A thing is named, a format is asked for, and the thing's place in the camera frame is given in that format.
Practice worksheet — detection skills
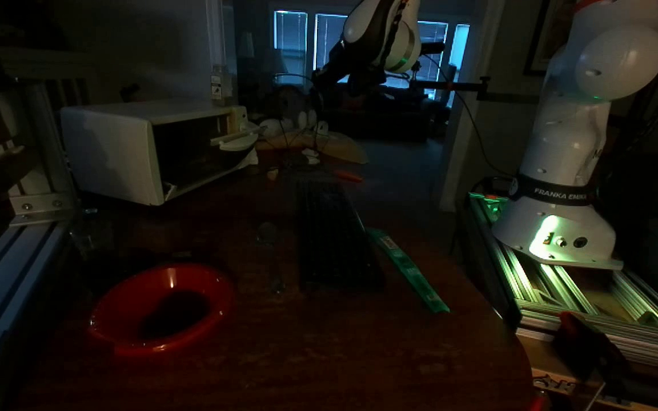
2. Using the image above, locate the red plastic bowl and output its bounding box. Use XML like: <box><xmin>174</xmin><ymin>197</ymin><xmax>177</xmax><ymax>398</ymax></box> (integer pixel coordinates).
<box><xmin>84</xmin><ymin>262</ymin><xmax>239</xmax><ymax>361</ymax></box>

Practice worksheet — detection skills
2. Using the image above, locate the black tripod stand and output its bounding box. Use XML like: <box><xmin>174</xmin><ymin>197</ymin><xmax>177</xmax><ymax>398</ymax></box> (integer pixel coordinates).
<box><xmin>401</xmin><ymin>40</ymin><xmax>544</xmax><ymax>105</ymax></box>

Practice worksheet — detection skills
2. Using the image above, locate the aluminium robot base platform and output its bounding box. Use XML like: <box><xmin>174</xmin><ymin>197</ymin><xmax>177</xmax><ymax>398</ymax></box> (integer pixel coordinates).
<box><xmin>461</xmin><ymin>190</ymin><xmax>658</xmax><ymax>367</ymax></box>

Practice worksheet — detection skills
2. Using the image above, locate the dark framed wall picture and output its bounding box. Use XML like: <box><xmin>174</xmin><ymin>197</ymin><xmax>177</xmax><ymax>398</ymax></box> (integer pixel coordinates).
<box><xmin>525</xmin><ymin>0</ymin><xmax>577</xmax><ymax>77</ymax></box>

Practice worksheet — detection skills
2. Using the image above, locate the large multi-pane window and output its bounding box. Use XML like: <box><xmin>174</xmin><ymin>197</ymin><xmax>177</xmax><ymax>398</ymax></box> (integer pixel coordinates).
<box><xmin>271</xmin><ymin>8</ymin><xmax>473</xmax><ymax>90</ymax></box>

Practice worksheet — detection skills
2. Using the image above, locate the beige paper bag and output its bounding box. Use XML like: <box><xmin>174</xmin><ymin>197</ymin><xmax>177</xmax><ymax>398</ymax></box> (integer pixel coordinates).
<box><xmin>320</xmin><ymin>130</ymin><xmax>371</xmax><ymax>166</ymax></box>

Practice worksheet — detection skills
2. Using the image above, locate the aluminium extrusion frame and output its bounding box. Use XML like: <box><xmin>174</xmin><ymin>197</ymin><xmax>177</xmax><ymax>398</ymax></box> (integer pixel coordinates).
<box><xmin>0</xmin><ymin>44</ymin><xmax>81</xmax><ymax>411</ymax></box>

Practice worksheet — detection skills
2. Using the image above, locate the black clamp block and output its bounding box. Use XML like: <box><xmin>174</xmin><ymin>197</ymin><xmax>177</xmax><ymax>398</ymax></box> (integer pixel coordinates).
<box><xmin>553</xmin><ymin>311</ymin><xmax>634</xmax><ymax>383</ymax></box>

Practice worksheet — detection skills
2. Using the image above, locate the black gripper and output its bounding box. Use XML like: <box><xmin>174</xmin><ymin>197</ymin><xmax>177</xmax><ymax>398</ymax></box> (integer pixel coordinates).
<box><xmin>309</xmin><ymin>41</ymin><xmax>389</xmax><ymax>105</ymax></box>

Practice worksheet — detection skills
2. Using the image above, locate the black computer keyboard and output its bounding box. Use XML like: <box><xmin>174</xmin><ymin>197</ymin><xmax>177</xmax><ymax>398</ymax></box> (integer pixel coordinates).
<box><xmin>295</xmin><ymin>179</ymin><xmax>387</xmax><ymax>293</ymax></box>

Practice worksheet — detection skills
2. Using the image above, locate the white round object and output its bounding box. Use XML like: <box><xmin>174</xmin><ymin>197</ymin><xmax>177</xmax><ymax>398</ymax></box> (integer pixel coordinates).
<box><xmin>300</xmin><ymin>111</ymin><xmax>337</xmax><ymax>148</ymax></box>

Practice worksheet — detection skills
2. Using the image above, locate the white microwave oven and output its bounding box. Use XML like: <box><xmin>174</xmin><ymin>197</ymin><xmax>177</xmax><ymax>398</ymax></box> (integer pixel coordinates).
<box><xmin>57</xmin><ymin>98</ymin><xmax>260</xmax><ymax>207</ymax></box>

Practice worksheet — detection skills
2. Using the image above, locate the red marker pen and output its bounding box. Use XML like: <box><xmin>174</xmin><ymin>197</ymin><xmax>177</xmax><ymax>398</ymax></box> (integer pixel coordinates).
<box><xmin>335</xmin><ymin>169</ymin><xmax>368</xmax><ymax>187</ymax></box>

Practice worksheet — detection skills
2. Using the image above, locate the clear glass jar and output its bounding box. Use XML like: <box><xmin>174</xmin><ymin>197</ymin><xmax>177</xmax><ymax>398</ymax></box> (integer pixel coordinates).
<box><xmin>208</xmin><ymin>66</ymin><xmax>236</xmax><ymax>107</ymax></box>

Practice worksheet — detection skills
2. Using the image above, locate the white oval object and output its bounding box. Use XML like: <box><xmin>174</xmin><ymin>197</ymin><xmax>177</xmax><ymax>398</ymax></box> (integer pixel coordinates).
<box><xmin>211</xmin><ymin>130</ymin><xmax>260</xmax><ymax>156</ymax></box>

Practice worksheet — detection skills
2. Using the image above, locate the green flat ruler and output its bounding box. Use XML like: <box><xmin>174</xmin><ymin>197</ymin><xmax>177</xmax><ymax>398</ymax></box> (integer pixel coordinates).
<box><xmin>365</xmin><ymin>226</ymin><xmax>452</xmax><ymax>316</ymax></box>

